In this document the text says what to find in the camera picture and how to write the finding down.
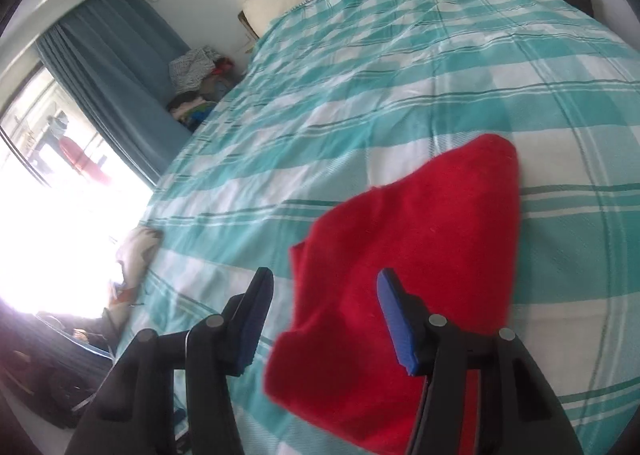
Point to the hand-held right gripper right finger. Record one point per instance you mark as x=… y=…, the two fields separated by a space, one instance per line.
x=400 y=330

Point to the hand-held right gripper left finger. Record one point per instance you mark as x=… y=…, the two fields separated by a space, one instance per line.
x=252 y=330

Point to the red knit sweater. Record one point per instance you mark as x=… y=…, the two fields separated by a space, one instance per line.
x=425 y=215

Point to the pile of clothes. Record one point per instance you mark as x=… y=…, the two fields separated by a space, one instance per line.
x=192 y=67

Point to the patchwork pillow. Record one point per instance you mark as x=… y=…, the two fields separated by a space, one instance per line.
x=137 y=255

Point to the dark bag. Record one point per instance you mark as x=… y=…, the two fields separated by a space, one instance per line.
x=50 y=360

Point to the hanging red garment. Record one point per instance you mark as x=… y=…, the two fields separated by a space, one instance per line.
x=72 y=152

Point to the teal plaid bed sheet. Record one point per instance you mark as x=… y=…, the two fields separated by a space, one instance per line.
x=400 y=60

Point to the blue curtain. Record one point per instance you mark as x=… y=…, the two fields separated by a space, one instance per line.
x=110 y=60

